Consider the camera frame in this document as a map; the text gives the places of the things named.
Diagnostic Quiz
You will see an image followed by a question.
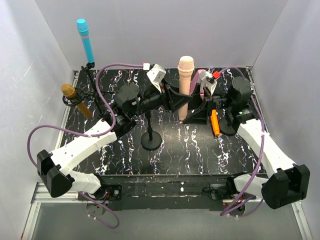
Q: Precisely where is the orange microphone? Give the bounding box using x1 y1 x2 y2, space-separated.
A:
210 109 221 137

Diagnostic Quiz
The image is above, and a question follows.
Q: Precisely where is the pink microphone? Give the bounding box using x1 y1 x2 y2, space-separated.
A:
177 55 195 121

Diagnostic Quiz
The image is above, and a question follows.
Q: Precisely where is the black round-base mic stand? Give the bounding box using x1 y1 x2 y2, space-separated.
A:
140 111 162 151

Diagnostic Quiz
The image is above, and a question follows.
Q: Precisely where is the black tripod mic stand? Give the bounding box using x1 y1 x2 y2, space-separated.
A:
81 62 107 119

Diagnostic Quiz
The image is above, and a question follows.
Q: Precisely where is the shock-mount tripod mic stand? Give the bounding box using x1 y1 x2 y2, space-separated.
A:
61 87 101 118

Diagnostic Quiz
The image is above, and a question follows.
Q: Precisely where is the gold microphone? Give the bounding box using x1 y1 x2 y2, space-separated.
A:
60 83 94 119

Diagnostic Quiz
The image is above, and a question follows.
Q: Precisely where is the blue microphone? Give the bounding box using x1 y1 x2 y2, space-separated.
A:
76 18 95 64

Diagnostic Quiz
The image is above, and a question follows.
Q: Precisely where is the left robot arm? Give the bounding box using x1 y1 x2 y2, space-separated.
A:
37 83 192 198

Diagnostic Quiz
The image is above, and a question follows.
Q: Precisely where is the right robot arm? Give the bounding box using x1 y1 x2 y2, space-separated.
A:
179 76 310 209

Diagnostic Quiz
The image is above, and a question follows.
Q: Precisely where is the pink metronome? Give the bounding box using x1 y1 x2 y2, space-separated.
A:
189 69 205 96

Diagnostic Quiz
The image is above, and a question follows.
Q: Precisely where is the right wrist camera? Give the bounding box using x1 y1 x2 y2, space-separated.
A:
199 71 218 96

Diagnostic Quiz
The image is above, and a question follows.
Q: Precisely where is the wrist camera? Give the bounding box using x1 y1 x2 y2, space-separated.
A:
199 71 218 96
142 62 166 93

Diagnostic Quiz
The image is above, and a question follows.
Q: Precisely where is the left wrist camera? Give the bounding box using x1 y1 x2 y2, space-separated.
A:
142 62 166 93

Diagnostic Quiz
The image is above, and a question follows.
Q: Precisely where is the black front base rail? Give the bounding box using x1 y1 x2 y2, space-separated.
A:
90 174 236 211

